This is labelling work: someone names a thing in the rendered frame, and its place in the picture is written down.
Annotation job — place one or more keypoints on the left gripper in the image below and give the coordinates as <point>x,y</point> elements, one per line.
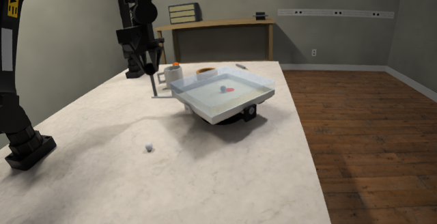
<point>151,47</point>

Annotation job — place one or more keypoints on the grey mug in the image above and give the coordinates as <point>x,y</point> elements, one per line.
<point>170,75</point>

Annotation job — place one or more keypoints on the small grey ball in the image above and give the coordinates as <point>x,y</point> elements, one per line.
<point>148,146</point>

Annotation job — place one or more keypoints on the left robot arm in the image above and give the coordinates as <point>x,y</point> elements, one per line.
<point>142,12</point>

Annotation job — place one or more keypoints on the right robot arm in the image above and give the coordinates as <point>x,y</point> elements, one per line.
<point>25,142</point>

